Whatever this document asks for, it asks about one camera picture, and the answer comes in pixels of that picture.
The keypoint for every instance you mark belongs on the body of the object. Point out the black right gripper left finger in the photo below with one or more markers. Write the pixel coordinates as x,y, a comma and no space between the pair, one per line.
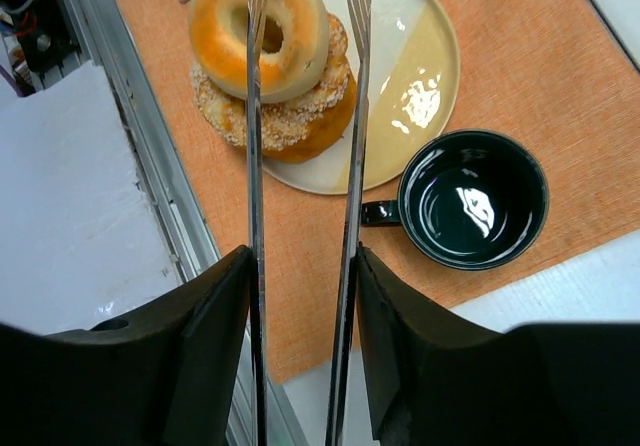
161,374

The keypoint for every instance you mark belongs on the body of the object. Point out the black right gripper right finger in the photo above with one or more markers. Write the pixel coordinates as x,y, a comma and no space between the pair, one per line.
434,378

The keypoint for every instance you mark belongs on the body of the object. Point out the large orange swirl bread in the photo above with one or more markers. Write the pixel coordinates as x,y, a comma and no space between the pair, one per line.
297,130

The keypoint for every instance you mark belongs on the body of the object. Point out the glazed donut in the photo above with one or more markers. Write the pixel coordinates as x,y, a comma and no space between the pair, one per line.
294,50

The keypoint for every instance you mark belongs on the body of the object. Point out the metal serving tongs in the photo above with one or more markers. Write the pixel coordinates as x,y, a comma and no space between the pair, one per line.
360,15

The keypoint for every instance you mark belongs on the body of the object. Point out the dark green mug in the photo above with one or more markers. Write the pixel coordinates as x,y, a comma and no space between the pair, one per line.
470,200

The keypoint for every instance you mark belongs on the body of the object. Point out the cream ceramic plate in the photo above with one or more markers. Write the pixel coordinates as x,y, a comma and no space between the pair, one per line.
413,85

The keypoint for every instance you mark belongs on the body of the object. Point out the aluminium table frame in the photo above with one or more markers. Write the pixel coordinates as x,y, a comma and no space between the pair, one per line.
104,37

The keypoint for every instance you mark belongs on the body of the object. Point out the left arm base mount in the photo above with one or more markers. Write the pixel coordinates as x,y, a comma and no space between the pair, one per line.
42,29

